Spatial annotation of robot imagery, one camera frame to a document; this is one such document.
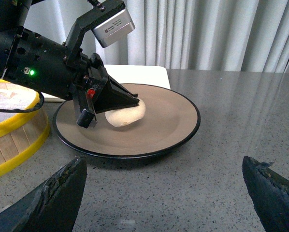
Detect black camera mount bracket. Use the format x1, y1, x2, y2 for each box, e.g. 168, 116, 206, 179
65, 0, 126, 69

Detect cream plastic serving tray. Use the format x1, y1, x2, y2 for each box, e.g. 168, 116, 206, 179
42, 64, 172, 103

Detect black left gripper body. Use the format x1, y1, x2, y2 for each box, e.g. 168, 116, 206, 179
4, 27, 107, 128

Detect yellow rimmed wooden steamer basket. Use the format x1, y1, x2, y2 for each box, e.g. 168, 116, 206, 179
0, 80, 50, 176

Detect brown plate with black rim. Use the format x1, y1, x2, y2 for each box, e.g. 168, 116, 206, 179
53, 84, 201, 159

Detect white steamed bun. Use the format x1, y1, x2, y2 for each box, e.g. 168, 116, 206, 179
105, 99, 146, 127

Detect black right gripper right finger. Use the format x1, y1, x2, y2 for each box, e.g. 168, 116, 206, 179
242, 156, 289, 232

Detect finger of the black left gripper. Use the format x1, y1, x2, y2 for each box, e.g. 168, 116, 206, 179
95, 76, 138, 114
90, 107, 97, 128

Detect grey pleated curtain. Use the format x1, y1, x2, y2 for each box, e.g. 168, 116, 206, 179
23, 0, 289, 73

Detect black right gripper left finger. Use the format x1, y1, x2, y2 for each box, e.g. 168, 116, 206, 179
0, 158, 87, 232

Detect white mesh steamer liner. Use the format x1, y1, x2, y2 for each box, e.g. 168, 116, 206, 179
0, 88, 38, 122

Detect black cable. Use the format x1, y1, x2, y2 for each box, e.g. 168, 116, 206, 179
0, 91, 45, 113

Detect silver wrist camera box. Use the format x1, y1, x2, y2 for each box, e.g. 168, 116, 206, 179
92, 8, 135, 48

